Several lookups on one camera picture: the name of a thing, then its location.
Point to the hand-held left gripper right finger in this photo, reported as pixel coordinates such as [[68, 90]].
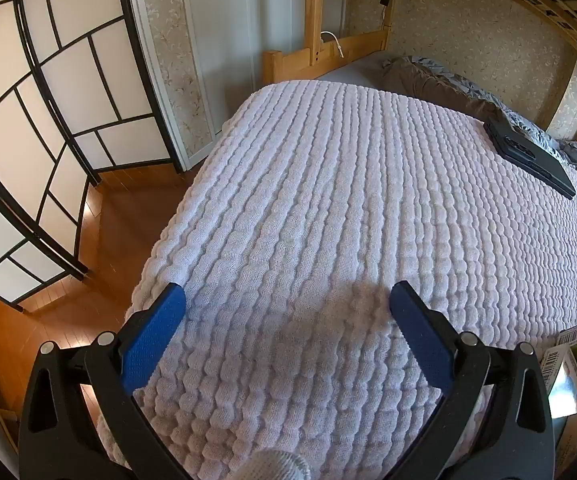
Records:
[[418, 335]]

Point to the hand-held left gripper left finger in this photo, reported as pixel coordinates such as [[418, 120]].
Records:
[[153, 335]]

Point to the white quilted blanket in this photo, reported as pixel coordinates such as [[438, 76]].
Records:
[[343, 200]]

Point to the grey knitted round object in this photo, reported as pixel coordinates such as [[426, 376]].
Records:
[[276, 467]]

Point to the dark blue flat case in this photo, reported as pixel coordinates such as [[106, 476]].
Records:
[[523, 152]]

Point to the black framed folding screen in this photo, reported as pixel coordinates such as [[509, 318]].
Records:
[[18, 135]]

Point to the grey bed sheet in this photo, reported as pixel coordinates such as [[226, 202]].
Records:
[[353, 67]]

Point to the white closet door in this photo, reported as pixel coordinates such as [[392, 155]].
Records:
[[218, 35]]

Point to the wooden bunk bed frame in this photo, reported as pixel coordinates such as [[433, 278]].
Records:
[[318, 10]]

